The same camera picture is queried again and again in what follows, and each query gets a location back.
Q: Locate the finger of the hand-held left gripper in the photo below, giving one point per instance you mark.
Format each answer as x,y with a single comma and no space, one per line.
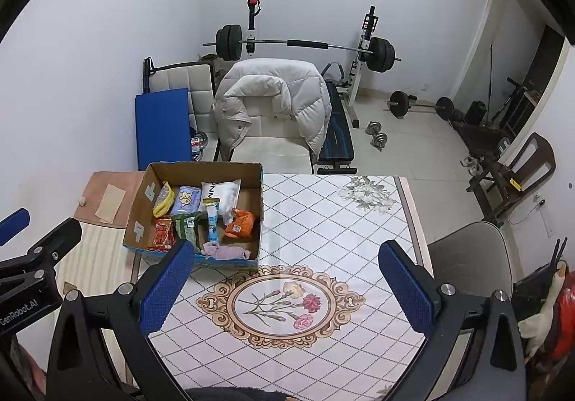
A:
56,243
13,226

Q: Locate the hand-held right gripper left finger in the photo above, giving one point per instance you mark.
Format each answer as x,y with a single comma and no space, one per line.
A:
166,288

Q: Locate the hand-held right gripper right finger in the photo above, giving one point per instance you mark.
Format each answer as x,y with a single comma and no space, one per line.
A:
406,288

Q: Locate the red snack packet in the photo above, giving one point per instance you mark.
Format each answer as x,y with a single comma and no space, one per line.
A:
162,233

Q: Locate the green packet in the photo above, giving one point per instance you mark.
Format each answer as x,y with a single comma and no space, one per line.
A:
188,225

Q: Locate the pink plush toy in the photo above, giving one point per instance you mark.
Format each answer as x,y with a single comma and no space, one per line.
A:
224,251

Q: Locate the white and blue tube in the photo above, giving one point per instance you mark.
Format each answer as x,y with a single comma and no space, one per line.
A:
211,221

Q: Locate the yellow banana pouch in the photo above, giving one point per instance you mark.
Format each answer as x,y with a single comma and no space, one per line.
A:
162,201

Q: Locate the blue tissue pack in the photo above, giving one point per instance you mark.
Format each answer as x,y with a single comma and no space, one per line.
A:
186,199

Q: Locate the orange packet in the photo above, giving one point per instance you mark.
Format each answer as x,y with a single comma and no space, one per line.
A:
240,224

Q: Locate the white soft packet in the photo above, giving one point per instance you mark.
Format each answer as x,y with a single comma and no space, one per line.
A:
224,192

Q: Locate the cardboard box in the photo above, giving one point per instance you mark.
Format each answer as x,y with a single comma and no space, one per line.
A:
251,189

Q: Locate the striped beige mattress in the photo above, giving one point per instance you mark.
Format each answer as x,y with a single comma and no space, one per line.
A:
99,252

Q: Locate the beige paper sheet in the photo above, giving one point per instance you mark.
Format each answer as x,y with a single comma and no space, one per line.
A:
110,203

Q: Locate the grey shell chair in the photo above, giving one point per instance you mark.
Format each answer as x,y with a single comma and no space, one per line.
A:
471,257

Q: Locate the diamond patterned floral tablecloth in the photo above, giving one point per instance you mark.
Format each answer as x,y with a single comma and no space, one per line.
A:
314,225

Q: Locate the dark fleece garment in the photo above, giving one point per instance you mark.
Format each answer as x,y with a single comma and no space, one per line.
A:
238,395

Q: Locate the white shoes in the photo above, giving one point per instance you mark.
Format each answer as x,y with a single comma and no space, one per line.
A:
470,163

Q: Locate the white goose plush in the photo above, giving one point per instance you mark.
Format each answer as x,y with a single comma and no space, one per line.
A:
546,306

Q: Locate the metal dumbbell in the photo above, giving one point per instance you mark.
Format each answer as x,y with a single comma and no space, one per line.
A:
373,127
379,142

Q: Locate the blue folded mat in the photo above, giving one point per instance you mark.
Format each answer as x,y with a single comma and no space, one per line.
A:
161,126

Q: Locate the red bag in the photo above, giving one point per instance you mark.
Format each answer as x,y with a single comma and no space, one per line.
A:
565,315

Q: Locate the black weight bench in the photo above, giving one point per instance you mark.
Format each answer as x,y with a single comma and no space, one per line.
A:
337,135

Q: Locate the beige chair with jacket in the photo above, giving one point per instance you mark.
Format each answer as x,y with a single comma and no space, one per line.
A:
269,151

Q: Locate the dark wooden chair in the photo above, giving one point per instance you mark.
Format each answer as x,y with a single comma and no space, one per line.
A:
534,158

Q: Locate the short barbell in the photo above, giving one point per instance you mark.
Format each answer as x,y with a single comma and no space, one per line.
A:
400,103

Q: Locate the black weight plates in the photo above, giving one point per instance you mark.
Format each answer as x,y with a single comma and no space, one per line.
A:
475,112

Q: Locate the white down jacket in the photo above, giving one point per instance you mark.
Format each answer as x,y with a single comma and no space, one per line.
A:
305,113

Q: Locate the white bench press rack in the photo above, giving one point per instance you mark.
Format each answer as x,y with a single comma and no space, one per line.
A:
352,91

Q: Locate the beige padded chair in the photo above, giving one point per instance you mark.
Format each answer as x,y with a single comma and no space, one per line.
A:
197,82

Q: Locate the black exercise machine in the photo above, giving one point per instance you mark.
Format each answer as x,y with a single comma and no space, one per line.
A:
512,106

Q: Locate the long barbell with black plates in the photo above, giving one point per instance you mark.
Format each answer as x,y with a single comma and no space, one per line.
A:
310,43

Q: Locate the wall socket with plug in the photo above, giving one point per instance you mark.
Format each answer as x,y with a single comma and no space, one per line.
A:
540,201

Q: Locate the white door frame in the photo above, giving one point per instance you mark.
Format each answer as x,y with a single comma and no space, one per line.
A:
487,10

